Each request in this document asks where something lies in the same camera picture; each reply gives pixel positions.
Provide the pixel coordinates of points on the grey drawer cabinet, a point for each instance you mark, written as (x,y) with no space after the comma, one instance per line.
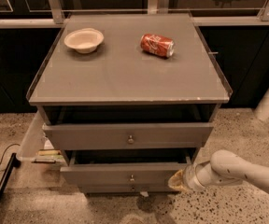
(119,83)

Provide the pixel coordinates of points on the grey top drawer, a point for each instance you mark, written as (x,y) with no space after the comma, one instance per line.
(127,136)

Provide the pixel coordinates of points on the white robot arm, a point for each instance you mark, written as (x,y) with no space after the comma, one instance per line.
(224,168)

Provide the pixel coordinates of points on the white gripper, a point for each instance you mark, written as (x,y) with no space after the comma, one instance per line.
(189,177)

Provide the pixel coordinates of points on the red soda can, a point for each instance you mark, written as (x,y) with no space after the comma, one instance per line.
(158,45)

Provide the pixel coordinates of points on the grey drawer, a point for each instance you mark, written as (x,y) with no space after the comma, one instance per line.
(127,136)
(92,168)

